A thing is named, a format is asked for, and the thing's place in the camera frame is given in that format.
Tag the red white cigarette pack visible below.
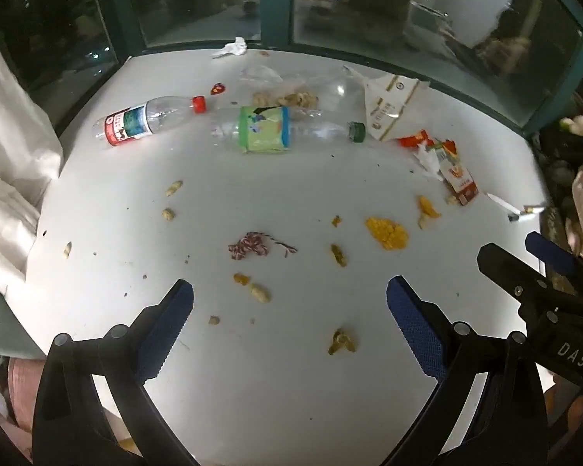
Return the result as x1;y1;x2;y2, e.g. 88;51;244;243
435;142;480;206

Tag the white curtain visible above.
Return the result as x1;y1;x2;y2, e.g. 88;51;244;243
0;26;64;297

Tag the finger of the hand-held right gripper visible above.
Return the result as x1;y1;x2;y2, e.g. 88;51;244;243
476;243;583;314
525;231;583;297

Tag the red label plastic bottle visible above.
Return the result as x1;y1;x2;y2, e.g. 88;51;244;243
92;96;209;149

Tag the dark jacket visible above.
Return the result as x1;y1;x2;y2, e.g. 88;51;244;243
534;107;583;234

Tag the large orange peel piece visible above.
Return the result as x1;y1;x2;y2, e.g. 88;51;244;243
366;217;410;251

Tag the red snack wrapper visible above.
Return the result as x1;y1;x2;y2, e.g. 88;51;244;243
398;129;457;151

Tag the teal window frame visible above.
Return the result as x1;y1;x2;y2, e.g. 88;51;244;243
90;0;583;132

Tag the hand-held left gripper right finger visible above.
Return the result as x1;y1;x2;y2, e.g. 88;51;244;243
384;275;550;466

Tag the white tissue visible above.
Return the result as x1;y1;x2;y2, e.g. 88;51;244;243
211;37;248;59
414;143;445;180

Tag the clear plastic bag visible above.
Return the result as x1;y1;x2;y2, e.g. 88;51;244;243
238;63;365;120

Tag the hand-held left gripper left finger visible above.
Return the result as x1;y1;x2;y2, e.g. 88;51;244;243
31;278;200;466

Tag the white gold paper carton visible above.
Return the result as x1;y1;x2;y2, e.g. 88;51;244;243
342;65;433;143

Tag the white cigarette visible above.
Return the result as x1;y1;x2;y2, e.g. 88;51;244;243
486;193;522;217

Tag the green label plastic bottle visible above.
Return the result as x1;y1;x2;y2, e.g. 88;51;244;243
209;105;367;155

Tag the red white string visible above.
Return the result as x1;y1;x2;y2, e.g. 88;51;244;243
227;231;298;260

